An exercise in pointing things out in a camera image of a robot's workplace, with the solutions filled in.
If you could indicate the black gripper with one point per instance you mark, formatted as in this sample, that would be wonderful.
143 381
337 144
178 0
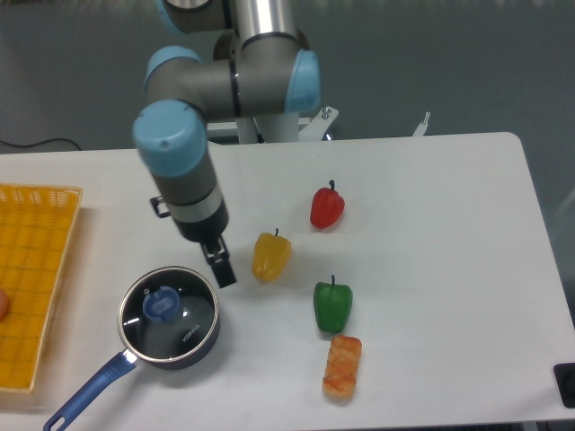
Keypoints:
208 232

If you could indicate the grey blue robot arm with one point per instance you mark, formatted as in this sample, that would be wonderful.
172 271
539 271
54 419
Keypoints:
170 133

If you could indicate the yellow bell pepper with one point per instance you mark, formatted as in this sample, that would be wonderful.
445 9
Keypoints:
270 256

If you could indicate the red bell pepper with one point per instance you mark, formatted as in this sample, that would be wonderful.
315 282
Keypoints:
327 207

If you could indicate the green bell pepper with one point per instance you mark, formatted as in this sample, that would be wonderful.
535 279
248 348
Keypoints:
332 305

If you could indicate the orange toy bread piece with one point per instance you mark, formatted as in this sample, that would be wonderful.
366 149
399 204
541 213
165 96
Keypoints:
340 375

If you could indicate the yellow wicker basket tray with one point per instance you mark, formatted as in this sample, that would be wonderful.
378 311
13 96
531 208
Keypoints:
37 224

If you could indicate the orange object in basket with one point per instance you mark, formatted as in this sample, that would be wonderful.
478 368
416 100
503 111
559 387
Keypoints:
4 303

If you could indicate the black device at table edge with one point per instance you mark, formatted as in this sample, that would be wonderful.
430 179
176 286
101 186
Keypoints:
565 377

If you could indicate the black camera bracket on wrist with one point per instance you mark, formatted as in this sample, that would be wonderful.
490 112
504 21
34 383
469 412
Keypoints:
160 207

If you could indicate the blue saucepan with handle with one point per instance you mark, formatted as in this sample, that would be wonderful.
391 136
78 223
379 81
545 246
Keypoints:
119 365

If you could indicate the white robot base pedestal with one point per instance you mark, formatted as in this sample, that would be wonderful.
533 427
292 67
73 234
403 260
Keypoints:
287 128

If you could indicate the white bracket behind table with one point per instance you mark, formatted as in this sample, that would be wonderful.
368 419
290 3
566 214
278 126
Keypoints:
422 128

